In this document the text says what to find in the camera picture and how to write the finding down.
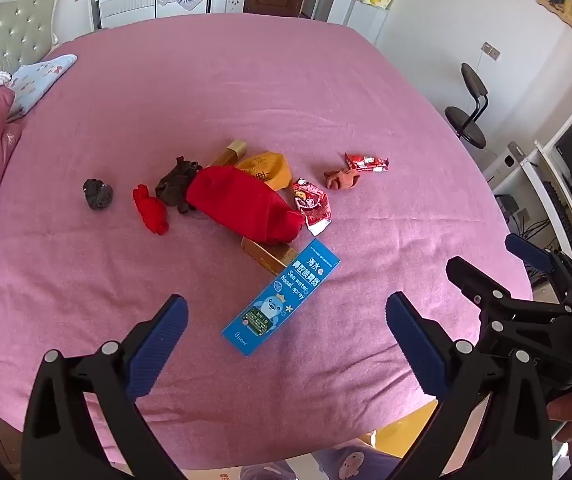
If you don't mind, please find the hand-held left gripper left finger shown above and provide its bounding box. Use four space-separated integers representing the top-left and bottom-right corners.
22 294 189 480

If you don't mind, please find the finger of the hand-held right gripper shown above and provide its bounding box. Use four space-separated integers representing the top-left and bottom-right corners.
505 233 572 307
445 256 517 321

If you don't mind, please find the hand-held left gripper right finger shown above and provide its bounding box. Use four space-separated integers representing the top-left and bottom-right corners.
385 291 553 480

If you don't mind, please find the dark brown sock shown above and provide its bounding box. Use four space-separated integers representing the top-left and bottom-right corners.
155 156 204 214

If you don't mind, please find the black keyboard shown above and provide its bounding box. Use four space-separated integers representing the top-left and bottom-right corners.
541 180 572 266

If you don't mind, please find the white computer desk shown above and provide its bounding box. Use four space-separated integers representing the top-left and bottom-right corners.
483 75 572 286

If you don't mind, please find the blue nasal spray box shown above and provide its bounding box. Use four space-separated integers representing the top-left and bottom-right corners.
222 240 341 358

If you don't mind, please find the small red sock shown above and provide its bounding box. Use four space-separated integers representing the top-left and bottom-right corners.
132 184 171 235

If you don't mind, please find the gold cardboard box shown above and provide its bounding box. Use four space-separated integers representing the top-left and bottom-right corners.
241 236 299 277

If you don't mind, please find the black swivel chair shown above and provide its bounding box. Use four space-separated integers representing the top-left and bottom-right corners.
445 62 489 150

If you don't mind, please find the purple cartoon print cloth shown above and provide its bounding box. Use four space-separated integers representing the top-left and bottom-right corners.
238 447 401 480

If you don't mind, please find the small red snack packet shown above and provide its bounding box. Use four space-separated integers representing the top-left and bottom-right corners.
344 152 391 173

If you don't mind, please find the black balled sock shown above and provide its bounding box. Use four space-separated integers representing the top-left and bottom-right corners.
83 177 115 211

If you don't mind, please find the red knit hat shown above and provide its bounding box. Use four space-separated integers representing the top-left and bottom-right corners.
186 166 305 246

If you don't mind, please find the orange-brown sock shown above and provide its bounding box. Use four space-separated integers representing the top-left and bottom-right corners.
323 166 361 192

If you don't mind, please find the red and white snack wrapper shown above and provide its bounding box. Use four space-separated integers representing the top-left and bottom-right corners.
292 177 333 236

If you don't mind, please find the orange fabric pouch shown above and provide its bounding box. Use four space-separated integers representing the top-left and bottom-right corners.
236 150 293 192

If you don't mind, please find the pink bed sheet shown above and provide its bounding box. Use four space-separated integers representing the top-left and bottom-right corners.
0 20 534 468

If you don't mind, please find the white shelf cabinet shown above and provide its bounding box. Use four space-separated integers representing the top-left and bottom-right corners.
343 0 407 46

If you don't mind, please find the light blue printed pillow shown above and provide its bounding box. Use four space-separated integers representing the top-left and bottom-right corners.
6 54 77 122

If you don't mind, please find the tufted grey headboard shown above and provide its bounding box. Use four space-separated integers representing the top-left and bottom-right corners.
0 0 60 93

